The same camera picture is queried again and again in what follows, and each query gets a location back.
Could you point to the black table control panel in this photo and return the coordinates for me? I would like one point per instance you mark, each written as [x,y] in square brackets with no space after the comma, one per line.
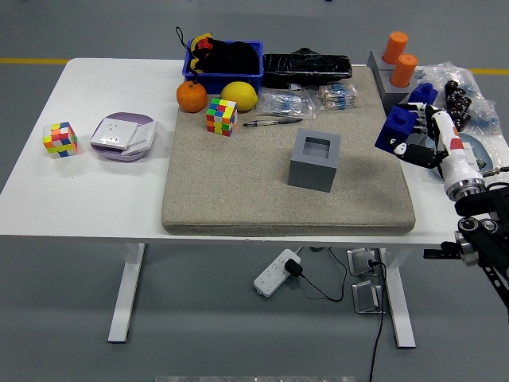
[433,254]

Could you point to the clear plastic bag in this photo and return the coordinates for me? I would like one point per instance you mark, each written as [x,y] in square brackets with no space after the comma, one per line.
[501,151]

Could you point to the blue seal stamp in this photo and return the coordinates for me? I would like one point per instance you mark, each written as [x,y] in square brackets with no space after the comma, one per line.
[423,93]
[393,125]

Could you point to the white power strip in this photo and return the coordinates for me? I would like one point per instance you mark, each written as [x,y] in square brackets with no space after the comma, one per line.
[274,274]

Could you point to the yellow lemon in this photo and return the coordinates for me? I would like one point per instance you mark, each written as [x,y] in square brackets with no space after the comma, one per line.
[239,95]

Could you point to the white wall socket panel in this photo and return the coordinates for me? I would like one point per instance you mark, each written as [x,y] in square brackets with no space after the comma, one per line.
[113,133]

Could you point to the metal foot pedal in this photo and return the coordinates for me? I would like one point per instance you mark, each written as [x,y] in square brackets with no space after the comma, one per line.
[366,296]
[360,262]

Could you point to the multicolour puzzle cube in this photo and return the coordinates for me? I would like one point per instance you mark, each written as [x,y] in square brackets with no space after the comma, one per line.
[221,117]
[60,140]

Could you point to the purple tray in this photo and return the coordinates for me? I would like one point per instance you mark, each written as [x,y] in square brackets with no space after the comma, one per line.
[127,116]

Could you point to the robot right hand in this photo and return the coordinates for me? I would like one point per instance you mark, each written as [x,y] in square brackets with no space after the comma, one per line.
[451,143]

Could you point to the blue plastic bin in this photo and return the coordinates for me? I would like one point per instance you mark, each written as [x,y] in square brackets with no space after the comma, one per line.
[222,81]

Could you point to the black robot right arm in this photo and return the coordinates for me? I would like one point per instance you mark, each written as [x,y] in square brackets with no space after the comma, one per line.
[481,199]

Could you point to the grey round-hole seal holder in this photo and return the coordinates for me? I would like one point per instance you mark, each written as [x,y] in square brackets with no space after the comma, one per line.
[387,85]
[374,59]

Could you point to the orange fruit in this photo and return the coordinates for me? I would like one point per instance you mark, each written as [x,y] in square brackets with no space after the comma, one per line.
[191,97]

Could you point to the dark ballpoint pen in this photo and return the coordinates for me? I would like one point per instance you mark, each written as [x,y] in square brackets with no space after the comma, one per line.
[278,121]

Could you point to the grey-brown mat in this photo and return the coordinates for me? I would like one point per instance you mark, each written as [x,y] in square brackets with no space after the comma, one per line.
[238,187]

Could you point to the black plug adapter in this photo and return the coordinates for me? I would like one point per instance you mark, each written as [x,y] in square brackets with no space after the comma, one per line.
[293,267]

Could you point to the clear bag of resistors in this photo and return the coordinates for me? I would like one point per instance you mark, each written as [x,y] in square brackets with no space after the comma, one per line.
[282,103]
[336,97]

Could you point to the orange cylinder seal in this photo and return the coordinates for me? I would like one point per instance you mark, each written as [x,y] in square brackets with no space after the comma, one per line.
[395,47]
[402,71]

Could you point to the white table leg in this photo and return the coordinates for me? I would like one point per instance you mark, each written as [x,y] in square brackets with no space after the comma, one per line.
[125,294]
[399,302]

